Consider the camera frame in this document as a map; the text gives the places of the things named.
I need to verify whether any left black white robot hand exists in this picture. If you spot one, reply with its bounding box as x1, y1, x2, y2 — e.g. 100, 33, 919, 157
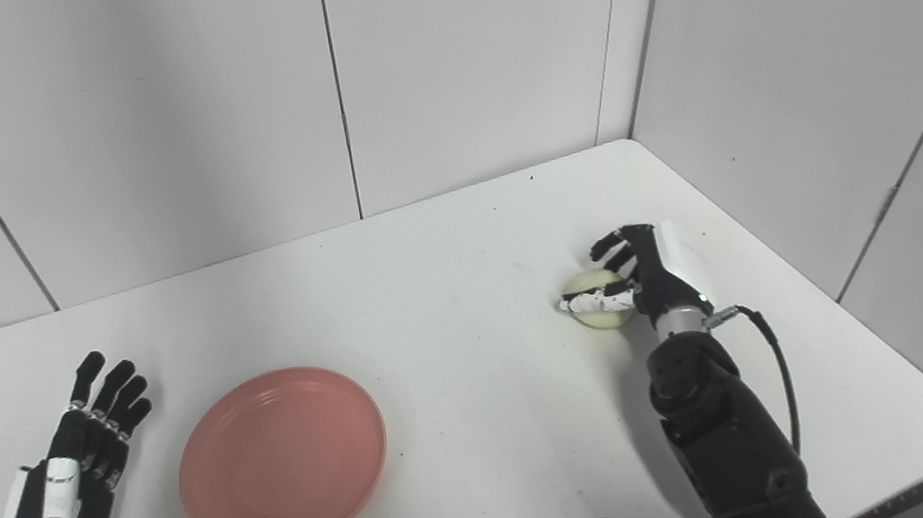
0, 344, 168, 518

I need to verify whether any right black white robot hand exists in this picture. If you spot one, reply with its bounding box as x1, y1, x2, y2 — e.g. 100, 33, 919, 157
548, 215, 717, 345

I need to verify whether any cream steamed bun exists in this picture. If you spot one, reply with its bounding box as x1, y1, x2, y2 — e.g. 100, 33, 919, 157
561, 264, 638, 335

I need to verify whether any pink round plate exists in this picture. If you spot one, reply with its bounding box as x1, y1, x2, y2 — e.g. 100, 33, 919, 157
166, 357, 399, 518

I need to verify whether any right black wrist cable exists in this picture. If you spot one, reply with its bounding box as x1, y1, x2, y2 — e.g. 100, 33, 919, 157
702, 298, 806, 468

